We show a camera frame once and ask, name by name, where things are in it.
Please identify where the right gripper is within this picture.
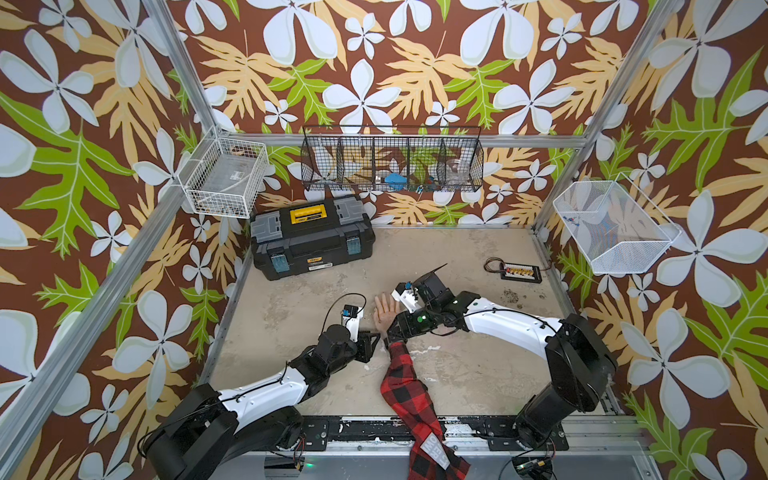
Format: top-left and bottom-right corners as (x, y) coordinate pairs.
(383, 305), (441, 338)

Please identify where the black wrist watch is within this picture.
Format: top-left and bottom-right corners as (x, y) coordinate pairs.
(384, 335), (406, 349)

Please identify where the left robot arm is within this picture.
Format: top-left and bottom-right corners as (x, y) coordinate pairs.
(137, 324), (381, 479)

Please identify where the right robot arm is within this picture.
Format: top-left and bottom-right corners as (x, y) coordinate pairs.
(387, 271), (618, 449)

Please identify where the red plaid sleeve forearm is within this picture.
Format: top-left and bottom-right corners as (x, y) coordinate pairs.
(380, 343), (470, 480)

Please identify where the small black electronic board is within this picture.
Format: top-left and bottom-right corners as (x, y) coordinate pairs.
(499, 263), (542, 284)

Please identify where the black toolbox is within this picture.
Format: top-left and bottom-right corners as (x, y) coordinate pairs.
(250, 195), (376, 281)

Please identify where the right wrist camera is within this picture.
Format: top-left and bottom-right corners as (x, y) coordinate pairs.
(392, 282), (423, 313)

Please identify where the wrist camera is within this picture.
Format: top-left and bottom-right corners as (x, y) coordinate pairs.
(341, 304), (364, 342)
(392, 282), (423, 313)

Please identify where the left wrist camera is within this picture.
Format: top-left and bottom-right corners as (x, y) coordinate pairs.
(341, 304), (364, 342)

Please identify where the black wire basket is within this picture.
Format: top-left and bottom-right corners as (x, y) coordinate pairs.
(299, 125), (485, 193)

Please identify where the white wire basket right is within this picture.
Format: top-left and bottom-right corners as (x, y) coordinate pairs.
(553, 174), (682, 275)

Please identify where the white wire basket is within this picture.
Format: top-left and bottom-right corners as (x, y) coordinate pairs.
(553, 174), (682, 275)
(179, 128), (270, 219)

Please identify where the white wire basket left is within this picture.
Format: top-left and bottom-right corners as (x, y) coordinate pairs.
(179, 128), (270, 219)

